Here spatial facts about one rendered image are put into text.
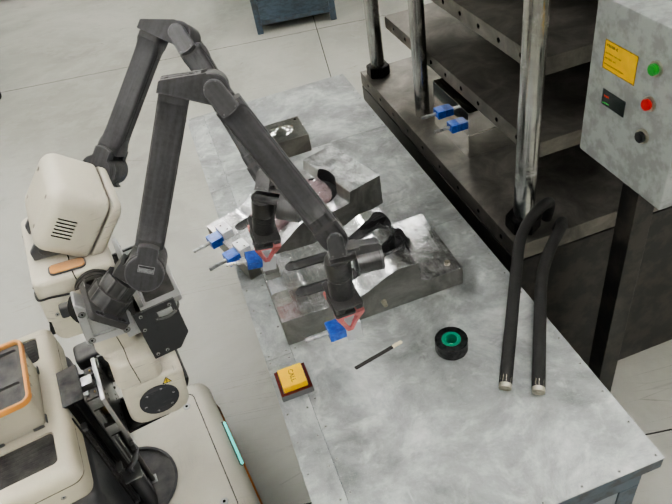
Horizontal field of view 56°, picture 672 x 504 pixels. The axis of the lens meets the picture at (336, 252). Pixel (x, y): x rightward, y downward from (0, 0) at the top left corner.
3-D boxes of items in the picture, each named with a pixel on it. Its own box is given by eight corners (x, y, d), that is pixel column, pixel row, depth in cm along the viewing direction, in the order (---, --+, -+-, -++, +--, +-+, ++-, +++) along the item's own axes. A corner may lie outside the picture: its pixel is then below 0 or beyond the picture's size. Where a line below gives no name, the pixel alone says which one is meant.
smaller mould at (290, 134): (260, 166, 230) (255, 150, 226) (251, 147, 241) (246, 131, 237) (312, 150, 233) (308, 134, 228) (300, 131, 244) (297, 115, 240)
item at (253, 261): (228, 278, 167) (226, 265, 163) (224, 265, 170) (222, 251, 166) (276, 268, 170) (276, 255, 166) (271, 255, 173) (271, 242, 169)
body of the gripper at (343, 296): (348, 279, 147) (344, 256, 143) (364, 308, 140) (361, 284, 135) (321, 288, 146) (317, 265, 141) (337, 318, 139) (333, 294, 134)
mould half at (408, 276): (288, 345, 165) (278, 310, 156) (265, 282, 184) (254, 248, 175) (462, 283, 172) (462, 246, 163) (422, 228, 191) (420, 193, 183)
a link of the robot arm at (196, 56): (178, 39, 157) (161, 31, 146) (197, 26, 156) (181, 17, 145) (268, 189, 160) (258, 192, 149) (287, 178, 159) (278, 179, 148)
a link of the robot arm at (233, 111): (196, 83, 123) (194, 91, 113) (219, 65, 122) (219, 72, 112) (325, 243, 140) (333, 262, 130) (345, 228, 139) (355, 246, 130)
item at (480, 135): (468, 158, 217) (468, 113, 206) (434, 123, 237) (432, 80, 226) (596, 116, 225) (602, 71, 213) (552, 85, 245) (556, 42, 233)
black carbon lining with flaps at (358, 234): (299, 304, 166) (292, 279, 159) (283, 267, 177) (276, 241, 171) (421, 262, 171) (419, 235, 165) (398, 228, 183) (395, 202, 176)
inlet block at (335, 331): (310, 355, 147) (307, 340, 144) (303, 340, 151) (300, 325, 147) (362, 336, 150) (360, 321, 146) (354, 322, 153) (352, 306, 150)
